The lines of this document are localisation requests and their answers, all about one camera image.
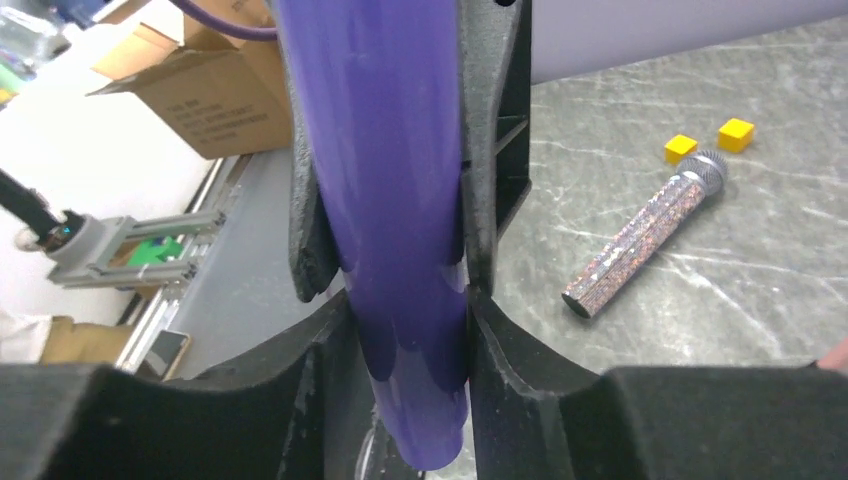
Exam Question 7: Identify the aluminium frame rail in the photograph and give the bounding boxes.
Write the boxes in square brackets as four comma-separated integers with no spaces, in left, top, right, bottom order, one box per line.
[47,155,251,373]

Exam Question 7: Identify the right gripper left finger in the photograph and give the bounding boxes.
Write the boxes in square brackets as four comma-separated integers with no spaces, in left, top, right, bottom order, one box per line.
[1,293,371,479]

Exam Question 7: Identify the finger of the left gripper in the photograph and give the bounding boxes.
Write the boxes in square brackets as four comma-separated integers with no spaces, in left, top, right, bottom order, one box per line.
[268,1,340,303]
[457,1,532,294]

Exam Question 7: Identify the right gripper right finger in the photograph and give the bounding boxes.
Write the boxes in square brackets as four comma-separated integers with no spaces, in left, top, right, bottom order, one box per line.
[468,288,847,479]

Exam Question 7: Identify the yellow cube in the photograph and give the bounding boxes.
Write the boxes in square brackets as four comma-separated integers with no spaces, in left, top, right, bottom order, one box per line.
[717,118,755,154]
[664,134,698,165]

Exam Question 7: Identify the purple microphone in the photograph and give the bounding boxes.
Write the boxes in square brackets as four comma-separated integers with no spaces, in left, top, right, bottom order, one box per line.
[275,1,468,471]

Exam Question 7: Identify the glitter silver microphone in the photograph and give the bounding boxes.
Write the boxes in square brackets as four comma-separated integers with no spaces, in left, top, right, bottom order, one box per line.
[562,150,728,319]

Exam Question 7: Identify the cardboard box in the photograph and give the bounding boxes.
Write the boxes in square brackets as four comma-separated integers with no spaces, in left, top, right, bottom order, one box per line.
[92,13,292,160]

